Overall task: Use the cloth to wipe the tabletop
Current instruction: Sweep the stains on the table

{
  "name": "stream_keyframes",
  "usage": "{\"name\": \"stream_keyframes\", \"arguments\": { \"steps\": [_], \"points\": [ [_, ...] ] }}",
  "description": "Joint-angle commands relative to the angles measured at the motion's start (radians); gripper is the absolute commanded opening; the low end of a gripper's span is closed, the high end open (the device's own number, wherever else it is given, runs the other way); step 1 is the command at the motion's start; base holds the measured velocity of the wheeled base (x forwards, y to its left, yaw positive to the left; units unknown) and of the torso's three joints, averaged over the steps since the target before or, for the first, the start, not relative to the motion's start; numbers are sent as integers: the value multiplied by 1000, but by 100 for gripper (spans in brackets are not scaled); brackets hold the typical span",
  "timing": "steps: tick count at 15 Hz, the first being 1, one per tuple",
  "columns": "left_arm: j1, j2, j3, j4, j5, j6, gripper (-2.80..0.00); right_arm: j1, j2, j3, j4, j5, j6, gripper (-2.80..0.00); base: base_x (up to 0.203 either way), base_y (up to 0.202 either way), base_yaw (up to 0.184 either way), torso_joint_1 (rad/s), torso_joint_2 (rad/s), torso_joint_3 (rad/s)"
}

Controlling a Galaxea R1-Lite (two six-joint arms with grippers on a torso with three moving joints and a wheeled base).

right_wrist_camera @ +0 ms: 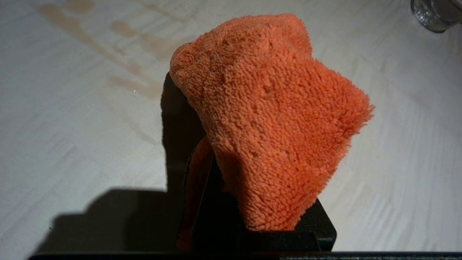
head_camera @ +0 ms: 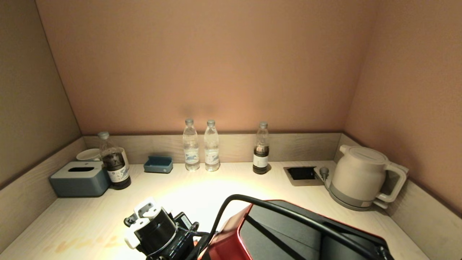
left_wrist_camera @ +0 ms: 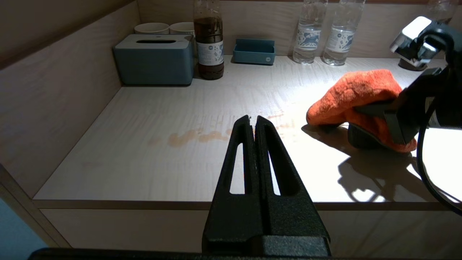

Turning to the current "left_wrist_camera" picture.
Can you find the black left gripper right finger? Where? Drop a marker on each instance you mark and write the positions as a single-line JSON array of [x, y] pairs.
[[292, 216]]

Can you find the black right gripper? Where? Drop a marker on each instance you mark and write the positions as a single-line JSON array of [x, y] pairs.
[[436, 104]]

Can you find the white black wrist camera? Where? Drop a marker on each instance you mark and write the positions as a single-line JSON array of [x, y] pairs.
[[411, 32]]

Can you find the clear water bottle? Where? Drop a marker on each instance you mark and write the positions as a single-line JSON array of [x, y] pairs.
[[308, 36], [341, 36]]

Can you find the white ceramic cup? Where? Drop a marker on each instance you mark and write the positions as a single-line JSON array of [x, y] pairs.
[[182, 28], [151, 28]]

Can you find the blue tissue box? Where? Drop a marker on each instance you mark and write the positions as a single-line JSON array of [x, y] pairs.
[[155, 61]]

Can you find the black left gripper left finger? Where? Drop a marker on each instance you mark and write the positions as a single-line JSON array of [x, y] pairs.
[[234, 220]]

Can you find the small blue tray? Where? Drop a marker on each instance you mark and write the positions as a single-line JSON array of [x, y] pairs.
[[254, 54]]

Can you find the large dark drink bottle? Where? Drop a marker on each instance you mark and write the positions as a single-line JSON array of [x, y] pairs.
[[209, 47]]

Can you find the orange microfibre cloth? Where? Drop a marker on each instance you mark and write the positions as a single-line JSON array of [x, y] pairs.
[[357, 90]]

